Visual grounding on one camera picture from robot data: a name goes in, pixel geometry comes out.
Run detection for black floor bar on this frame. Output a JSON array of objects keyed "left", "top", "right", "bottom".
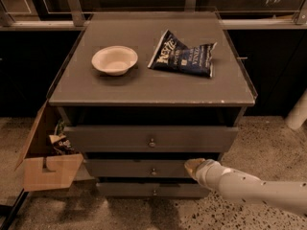
[{"left": 0, "top": 189, "right": 28, "bottom": 230}]

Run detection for blue kettle chips bag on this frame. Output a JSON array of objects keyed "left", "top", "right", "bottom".
[{"left": 148, "top": 30, "right": 217, "bottom": 78}]

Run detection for grey bottom drawer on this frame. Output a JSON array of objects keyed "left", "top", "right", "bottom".
[{"left": 97, "top": 182, "right": 209, "bottom": 198}]

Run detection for white paper bowl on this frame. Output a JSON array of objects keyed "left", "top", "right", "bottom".
[{"left": 91, "top": 46, "right": 138, "bottom": 76}]

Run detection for snack bags in box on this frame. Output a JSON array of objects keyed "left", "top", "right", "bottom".
[{"left": 49, "top": 120, "right": 77, "bottom": 155}]

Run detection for grey drawer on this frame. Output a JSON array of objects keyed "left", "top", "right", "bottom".
[
  {"left": 84, "top": 159, "right": 189, "bottom": 178},
  {"left": 64, "top": 126, "right": 238, "bottom": 152},
  {"left": 97, "top": 182, "right": 209, "bottom": 198}
]

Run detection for cardboard box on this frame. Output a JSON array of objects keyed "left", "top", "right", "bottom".
[{"left": 15, "top": 102, "right": 83, "bottom": 192}]

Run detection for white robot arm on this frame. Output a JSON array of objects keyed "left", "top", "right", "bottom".
[{"left": 184, "top": 158, "right": 307, "bottom": 218}]

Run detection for white cylinder post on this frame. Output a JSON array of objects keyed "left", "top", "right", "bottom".
[{"left": 285, "top": 89, "right": 307, "bottom": 129}]

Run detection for grey top drawer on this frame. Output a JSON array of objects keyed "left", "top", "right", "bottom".
[{"left": 64, "top": 126, "right": 238, "bottom": 152}]

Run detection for grey drawer cabinet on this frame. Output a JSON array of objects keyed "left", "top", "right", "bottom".
[{"left": 49, "top": 12, "right": 257, "bottom": 184}]

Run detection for metal railing frame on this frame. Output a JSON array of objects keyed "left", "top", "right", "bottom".
[{"left": 0, "top": 0, "right": 307, "bottom": 30}]

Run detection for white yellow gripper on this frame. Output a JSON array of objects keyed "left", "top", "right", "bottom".
[{"left": 184, "top": 158, "right": 205, "bottom": 179}]

